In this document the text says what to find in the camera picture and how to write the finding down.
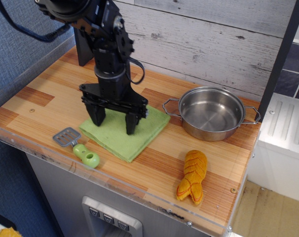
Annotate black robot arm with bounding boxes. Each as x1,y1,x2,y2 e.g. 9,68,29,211
36,0,148,135

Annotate yellow black object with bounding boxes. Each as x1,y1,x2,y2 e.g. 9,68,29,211
0,228,22,237

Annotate white ribbed box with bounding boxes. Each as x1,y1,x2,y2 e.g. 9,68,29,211
258,92,299,157

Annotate dark frame post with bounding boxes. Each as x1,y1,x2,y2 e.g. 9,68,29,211
74,28,94,66
258,0,299,122

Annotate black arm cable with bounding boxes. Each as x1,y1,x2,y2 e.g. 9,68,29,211
0,0,146,85

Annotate clear acrylic table guard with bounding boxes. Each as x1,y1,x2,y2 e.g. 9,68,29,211
0,123,258,237

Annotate stainless steel pot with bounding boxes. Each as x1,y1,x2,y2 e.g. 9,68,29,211
162,86,261,142

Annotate orange plush fish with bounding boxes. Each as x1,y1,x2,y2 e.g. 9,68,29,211
176,150,208,205

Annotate dark left frame post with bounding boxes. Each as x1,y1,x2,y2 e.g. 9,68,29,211
74,28,94,66

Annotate grey spatula green handle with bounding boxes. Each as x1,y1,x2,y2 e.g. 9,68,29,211
52,127,100,168

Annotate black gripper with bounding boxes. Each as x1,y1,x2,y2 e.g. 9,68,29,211
79,70,149,135

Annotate green napkin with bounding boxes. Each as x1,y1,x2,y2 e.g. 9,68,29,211
79,106,170,163

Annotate grey button panel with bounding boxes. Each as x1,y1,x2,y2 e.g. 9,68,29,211
82,196,143,237

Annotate dark right frame post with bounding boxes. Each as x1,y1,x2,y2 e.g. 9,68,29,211
258,0,299,122

